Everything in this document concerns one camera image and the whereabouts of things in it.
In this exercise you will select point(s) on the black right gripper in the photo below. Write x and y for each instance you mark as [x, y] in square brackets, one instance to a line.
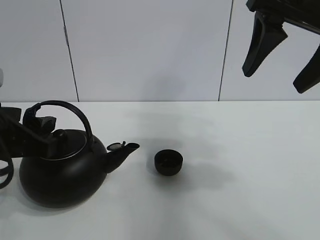
[268, 33]

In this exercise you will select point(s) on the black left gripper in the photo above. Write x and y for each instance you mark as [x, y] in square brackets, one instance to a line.
[22, 140]

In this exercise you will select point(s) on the black round teapot kettle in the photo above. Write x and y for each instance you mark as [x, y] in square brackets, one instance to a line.
[79, 168]

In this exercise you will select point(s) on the small black teacup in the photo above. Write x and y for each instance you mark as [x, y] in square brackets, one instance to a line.
[168, 162]

